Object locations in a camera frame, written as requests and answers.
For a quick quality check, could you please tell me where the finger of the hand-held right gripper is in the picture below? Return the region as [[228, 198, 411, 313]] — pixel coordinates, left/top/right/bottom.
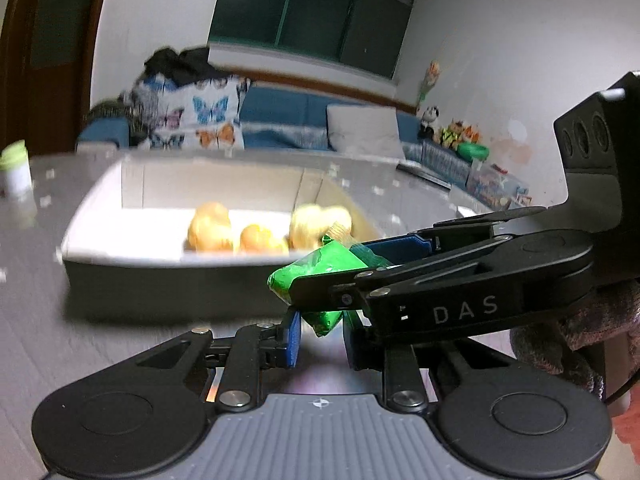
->
[[350, 206, 551, 267], [287, 230, 596, 312]]

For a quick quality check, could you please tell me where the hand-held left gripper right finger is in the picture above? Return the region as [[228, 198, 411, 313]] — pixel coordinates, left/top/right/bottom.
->
[[342, 310, 506, 413]]

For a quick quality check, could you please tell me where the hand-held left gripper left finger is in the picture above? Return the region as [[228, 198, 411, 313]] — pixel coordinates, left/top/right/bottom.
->
[[127, 310, 306, 413]]

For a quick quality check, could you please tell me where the green plastic packet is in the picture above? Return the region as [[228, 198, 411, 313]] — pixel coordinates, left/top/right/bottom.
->
[[267, 237, 392, 339]]

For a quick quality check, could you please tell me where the small yellow toy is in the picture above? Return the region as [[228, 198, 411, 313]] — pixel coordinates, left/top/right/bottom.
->
[[239, 224, 290, 255]]

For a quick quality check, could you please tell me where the grey cardboard box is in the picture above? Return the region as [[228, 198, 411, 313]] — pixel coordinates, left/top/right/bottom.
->
[[60, 157, 387, 324]]

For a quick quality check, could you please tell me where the person's right forearm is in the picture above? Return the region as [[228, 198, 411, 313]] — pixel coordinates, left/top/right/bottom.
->
[[510, 280, 640, 396]]

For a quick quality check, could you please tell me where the clear storage box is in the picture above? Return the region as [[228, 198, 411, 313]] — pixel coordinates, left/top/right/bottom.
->
[[466, 161, 534, 212]]

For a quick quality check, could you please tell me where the green plastic basin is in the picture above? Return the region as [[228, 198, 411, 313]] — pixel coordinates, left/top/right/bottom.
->
[[457, 142, 491, 164]]

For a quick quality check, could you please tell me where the grey cushion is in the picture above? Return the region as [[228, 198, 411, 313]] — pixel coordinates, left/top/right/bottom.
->
[[326, 104, 406, 159]]

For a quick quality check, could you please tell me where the pile of plush toys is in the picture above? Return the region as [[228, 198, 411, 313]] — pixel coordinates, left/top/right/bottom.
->
[[439, 119, 484, 151]]

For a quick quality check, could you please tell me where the panda plush toy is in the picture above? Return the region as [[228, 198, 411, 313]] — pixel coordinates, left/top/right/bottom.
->
[[419, 106, 441, 141]]

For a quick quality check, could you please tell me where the hanging plush doll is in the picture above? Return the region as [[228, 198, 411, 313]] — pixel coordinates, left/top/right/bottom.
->
[[417, 60, 444, 107]]

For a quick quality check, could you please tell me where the blue sofa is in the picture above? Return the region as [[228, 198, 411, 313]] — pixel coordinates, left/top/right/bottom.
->
[[75, 82, 472, 197]]

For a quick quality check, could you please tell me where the butterfly print pillow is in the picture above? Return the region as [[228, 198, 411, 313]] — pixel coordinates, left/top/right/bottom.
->
[[132, 72, 252, 151]]

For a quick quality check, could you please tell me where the green framed window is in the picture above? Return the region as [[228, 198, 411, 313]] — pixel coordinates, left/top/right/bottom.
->
[[207, 0, 422, 81]]

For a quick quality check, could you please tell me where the grey star print tablecloth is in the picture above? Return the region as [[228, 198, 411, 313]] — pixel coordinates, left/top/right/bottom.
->
[[0, 150, 551, 461]]

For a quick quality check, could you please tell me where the black clothes pile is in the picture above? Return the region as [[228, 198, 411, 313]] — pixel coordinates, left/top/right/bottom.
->
[[144, 46, 231, 84]]

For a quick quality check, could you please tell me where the plaid clothes pile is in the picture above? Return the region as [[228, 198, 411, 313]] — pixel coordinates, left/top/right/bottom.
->
[[87, 87, 151, 149]]

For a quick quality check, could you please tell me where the white jar with green lid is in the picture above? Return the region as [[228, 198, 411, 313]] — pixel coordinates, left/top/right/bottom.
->
[[0, 141, 32, 202]]

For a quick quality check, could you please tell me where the brown wooden door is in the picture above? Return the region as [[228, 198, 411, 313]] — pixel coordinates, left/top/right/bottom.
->
[[0, 0, 116, 157]]

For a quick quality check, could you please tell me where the black cable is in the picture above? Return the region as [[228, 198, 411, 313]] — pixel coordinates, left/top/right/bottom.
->
[[602, 340, 640, 407]]

